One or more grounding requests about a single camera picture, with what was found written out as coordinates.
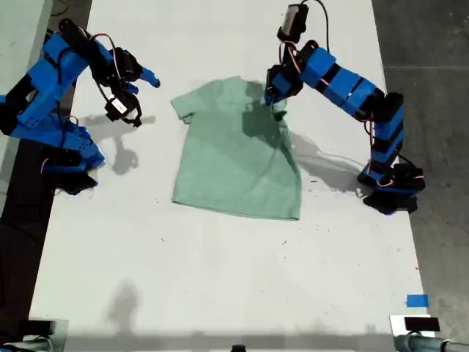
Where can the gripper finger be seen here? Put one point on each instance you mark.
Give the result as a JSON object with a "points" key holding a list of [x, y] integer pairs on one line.
{"points": [[150, 77], [283, 100], [270, 99], [132, 88]]}

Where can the pale green t-shirt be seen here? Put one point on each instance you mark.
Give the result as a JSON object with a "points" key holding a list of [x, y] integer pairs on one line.
{"points": [[227, 165]]}

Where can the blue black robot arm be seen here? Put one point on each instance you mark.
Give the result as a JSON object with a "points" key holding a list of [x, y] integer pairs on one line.
{"points": [[47, 73], [340, 80]]}

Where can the pale green white bench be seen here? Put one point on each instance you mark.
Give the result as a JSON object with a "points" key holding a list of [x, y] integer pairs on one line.
{"points": [[18, 36]]}

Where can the short blue tape strip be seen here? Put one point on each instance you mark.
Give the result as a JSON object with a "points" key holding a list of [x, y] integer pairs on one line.
{"points": [[417, 300]]}

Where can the small black round object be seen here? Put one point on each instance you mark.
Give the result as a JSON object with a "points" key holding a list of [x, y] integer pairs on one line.
{"points": [[238, 348]]}

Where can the small black box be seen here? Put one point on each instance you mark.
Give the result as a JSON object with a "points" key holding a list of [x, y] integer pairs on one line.
{"points": [[38, 327], [421, 324]]}

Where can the pale green bundle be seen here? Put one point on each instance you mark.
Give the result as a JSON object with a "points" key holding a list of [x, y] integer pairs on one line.
{"points": [[25, 345]]}

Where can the grey green tube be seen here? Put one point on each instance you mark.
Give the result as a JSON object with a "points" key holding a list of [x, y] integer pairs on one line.
{"points": [[428, 344]]}

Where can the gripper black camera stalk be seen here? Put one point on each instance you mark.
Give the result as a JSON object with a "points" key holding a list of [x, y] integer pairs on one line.
{"points": [[137, 110], [284, 51]]}

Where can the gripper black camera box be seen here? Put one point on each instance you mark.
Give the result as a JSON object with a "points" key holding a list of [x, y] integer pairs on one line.
{"points": [[118, 106], [293, 20]]}

